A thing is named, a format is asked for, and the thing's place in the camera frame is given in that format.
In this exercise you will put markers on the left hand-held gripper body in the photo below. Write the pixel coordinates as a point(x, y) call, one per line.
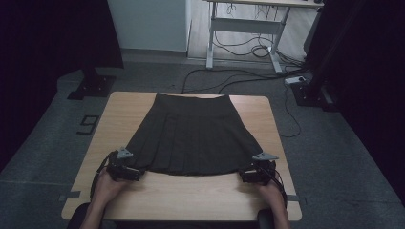
point(119, 167)

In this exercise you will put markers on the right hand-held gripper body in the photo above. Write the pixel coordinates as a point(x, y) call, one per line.
point(262, 168)

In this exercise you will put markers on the black pleated skirt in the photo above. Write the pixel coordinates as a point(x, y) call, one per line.
point(191, 136)

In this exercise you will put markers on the person's left hand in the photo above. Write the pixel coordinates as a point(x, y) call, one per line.
point(106, 187)

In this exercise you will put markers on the person's right hand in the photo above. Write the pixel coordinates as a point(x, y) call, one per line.
point(270, 194)

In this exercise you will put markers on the grey floor tape strip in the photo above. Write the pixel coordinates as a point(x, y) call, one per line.
point(69, 196)
point(297, 198)

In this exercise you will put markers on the person's right knee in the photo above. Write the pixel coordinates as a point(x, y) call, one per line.
point(266, 219)

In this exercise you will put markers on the person's knee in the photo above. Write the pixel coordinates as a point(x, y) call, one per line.
point(76, 219)
point(266, 219)

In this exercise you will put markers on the person's left knee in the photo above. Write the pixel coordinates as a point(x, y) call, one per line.
point(76, 219)

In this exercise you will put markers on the black stand base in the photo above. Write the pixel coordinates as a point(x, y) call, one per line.
point(92, 86)
point(313, 95)

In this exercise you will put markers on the white power strip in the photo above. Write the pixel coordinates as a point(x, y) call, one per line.
point(295, 80)

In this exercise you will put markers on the black curtain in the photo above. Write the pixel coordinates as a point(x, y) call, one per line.
point(47, 47)
point(366, 79)

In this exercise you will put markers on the white desk frame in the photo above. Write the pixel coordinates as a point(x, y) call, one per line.
point(245, 25)

